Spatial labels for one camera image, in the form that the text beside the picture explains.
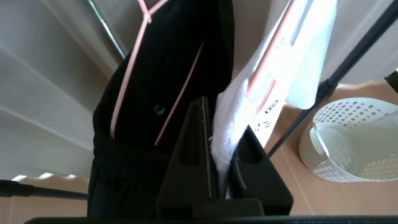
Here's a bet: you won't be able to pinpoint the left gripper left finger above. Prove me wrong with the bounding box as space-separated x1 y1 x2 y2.
156 95 220 218

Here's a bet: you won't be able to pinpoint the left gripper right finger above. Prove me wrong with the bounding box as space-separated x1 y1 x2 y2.
228 124 294 217

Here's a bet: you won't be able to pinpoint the black shorts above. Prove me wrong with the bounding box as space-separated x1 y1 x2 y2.
86 0 236 219

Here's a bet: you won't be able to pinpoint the white printed t-shirt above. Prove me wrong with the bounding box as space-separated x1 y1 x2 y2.
210 0 338 200

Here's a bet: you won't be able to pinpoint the white laundry basket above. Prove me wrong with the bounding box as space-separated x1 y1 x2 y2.
298 97 398 183

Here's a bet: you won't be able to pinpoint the black clothes rack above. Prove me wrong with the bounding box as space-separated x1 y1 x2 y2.
0 0 398 200

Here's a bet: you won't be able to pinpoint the pink clothes hanger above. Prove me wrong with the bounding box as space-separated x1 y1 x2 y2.
109 0 205 147

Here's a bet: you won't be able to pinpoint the beige curtain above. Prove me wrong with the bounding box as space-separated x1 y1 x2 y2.
0 0 398 181

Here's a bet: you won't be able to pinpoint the grey curtain wand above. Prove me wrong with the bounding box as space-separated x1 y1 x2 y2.
86 0 127 60

